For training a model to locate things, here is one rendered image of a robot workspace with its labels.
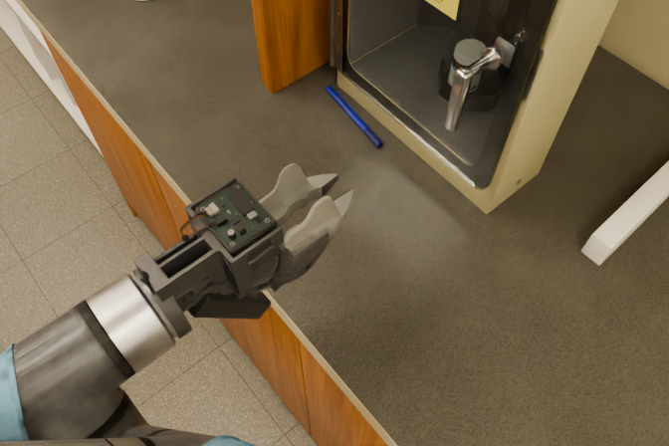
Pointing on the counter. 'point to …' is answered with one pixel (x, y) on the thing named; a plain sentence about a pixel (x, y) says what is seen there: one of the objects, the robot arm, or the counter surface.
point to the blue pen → (354, 116)
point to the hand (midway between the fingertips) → (334, 195)
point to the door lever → (467, 86)
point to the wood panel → (289, 9)
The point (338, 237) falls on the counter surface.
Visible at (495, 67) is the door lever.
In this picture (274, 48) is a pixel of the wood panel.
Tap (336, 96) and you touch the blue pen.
